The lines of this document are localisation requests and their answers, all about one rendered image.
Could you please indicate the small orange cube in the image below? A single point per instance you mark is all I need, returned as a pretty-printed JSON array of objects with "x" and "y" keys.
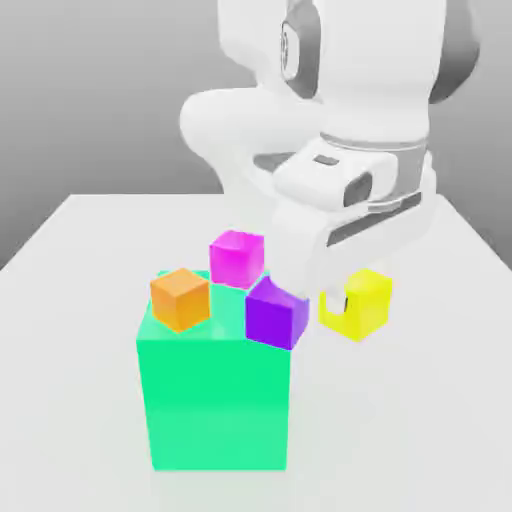
[{"x": 180, "y": 300}]

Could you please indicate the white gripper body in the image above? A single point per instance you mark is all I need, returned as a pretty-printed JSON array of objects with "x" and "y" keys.
[{"x": 298, "y": 248}]

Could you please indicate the small magenta cube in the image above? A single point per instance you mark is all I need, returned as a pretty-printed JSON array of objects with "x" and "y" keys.
[{"x": 236, "y": 260}]

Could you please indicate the small purple cube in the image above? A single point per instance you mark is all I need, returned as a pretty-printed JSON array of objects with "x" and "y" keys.
[{"x": 272, "y": 320}]

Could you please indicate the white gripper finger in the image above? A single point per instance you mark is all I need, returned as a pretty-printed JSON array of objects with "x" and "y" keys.
[{"x": 336, "y": 304}]

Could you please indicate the small yellow cube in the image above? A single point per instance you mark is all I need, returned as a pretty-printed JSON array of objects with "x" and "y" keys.
[{"x": 368, "y": 308}]

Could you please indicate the large green box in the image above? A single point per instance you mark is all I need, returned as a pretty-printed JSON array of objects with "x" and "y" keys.
[{"x": 216, "y": 400}]

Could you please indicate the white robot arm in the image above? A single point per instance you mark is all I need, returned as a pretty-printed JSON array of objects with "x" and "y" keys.
[{"x": 372, "y": 80}]

